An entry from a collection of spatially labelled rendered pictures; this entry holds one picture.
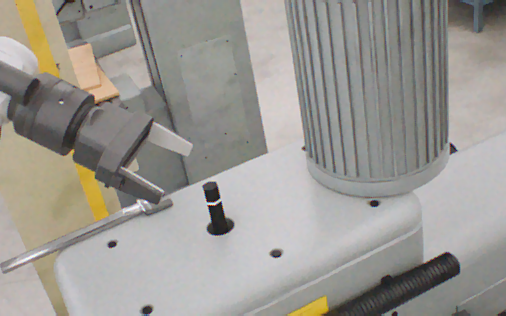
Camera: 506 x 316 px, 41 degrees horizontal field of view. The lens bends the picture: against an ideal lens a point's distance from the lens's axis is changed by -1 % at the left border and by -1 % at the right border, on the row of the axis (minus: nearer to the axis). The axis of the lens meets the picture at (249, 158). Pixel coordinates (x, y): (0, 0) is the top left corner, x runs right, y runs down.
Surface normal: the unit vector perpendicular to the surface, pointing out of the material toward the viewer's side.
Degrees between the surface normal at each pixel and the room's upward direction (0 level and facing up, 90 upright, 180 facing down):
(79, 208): 90
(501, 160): 0
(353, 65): 90
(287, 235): 0
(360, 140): 90
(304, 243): 0
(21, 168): 90
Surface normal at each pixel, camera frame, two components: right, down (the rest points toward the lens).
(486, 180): -0.17, -0.82
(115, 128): 0.33, -0.70
